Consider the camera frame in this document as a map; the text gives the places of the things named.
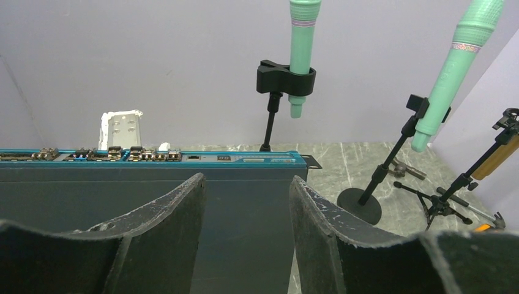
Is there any left round-base mic stand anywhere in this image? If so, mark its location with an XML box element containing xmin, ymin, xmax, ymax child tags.
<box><xmin>256</xmin><ymin>59</ymin><xmax>316</xmax><ymax>152</ymax></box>

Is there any mint green microphone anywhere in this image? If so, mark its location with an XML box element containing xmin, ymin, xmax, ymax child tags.
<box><xmin>411</xmin><ymin>0</ymin><xmax>504</xmax><ymax>153</ymax></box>
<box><xmin>288</xmin><ymin>0</ymin><xmax>323</xmax><ymax>119</ymax></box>

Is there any grey metal clamp tool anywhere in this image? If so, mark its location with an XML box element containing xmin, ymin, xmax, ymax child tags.
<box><xmin>388</xmin><ymin>158</ymin><xmax>427</xmax><ymax>180</ymax></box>

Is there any gold microphone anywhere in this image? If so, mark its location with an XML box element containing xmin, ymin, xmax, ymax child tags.
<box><xmin>472</xmin><ymin>135</ymin><xmax>518</xmax><ymax>180</ymax></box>

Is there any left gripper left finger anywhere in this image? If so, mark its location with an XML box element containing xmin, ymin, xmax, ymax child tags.
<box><xmin>1</xmin><ymin>173</ymin><xmax>206</xmax><ymax>293</ymax></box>

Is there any orange utility knife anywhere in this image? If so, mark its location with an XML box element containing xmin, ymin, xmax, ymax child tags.
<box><xmin>474</xmin><ymin>224</ymin><xmax>493</xmax><ymax>232</ymax></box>

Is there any middle round-base mic stand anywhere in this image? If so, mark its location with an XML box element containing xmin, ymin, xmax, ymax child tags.
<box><xmin>337</xmin><ymin>94</ymin><xmax>453</xmax><ymax>225</ymax></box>

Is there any blue network switch box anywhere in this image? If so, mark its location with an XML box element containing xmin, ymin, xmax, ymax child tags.
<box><xmin>1</xmin><ymin>146</ymin><xmax>320</xmax><ymax>293</ymax></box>

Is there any round-base mic stand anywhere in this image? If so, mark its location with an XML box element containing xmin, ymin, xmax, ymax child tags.
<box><xmin>337</xmin><ymin>94</ymin><xmax>453</xmax><ymax>225</ymax></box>
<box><xmin>256</xmin><ymin>59</ymin><xmax>316</xmax><ymax>152</ymax></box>

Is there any small white plastic piece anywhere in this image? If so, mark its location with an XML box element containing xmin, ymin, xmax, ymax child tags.
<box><xmin>158</xmin><ymin>142</ymin><xmax>171</xmax><ymax>151</ymax></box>

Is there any left mint green microphone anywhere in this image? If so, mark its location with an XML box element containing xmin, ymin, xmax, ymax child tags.
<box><xmin>288</xmin><ymin>0</ymin><xmax>323</xmax><ymax>119</ymax></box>

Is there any white plastic bracket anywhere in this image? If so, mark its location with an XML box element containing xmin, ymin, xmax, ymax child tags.
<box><xmin>98</xmin><ymin>110</ymin><xmax>143</xmax><ymax>151</ymax></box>

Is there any black handled hammer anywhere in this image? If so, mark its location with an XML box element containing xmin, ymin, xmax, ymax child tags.
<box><xmin>436</xmin><ymin>187</ymin><xmax>506</xmax><ymax>231</ymax></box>

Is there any black tripod shock-mount stand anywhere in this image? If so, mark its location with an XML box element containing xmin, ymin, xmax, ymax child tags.
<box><xmin>394</xmin><ymin>108</ymin><xmax>518</xmax><ymax>229</ymax></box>

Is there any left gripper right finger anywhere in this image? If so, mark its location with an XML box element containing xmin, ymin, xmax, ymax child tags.
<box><xmin>289</xmin><ymin>176</ymin><xmax>518</xmax><ymax>293</ymax></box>

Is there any right mint green microphone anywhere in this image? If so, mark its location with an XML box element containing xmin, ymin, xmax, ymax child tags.
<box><xmin>411</xmin><ymin>0</ymin><xmax>504</xmax><ymax>153</ymax></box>

